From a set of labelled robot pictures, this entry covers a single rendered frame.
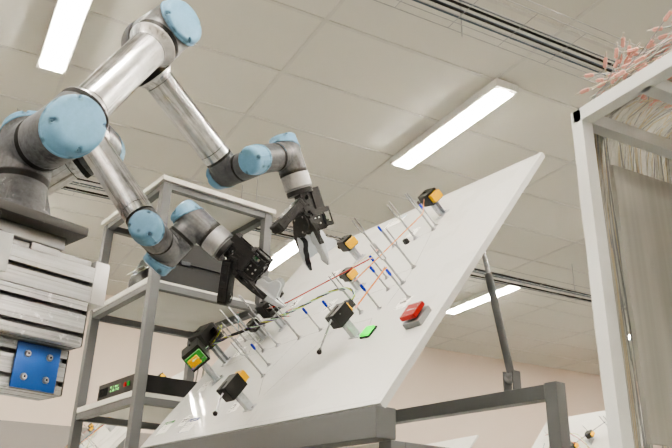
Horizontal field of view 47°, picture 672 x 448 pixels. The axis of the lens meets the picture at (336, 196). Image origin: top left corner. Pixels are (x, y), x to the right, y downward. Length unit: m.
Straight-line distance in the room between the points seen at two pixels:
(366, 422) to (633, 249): 0.65
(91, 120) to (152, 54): 0.27
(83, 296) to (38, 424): 7.69
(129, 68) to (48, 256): 0.43
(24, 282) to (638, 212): 1.23
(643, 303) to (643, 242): 0.14
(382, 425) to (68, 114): 0.88
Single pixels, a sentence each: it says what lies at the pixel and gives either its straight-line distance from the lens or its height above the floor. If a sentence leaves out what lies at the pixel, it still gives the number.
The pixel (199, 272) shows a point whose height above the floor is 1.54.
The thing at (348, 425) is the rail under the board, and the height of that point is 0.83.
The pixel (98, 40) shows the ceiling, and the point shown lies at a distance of 4.85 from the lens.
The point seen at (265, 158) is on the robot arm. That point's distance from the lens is 1.92.
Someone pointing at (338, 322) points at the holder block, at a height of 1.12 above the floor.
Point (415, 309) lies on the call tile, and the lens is 1.81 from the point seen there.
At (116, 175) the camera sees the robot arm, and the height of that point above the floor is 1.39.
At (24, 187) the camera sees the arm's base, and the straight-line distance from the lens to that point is 1.62.
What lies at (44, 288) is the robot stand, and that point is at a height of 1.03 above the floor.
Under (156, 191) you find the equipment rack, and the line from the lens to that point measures 2.99.
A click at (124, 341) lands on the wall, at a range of 9.61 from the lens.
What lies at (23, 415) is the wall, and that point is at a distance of 9.29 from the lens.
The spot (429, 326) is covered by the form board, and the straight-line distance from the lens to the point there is 1.78.
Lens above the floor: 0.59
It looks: 25 degrees up
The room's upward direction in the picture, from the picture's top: 2 degrees clockwise
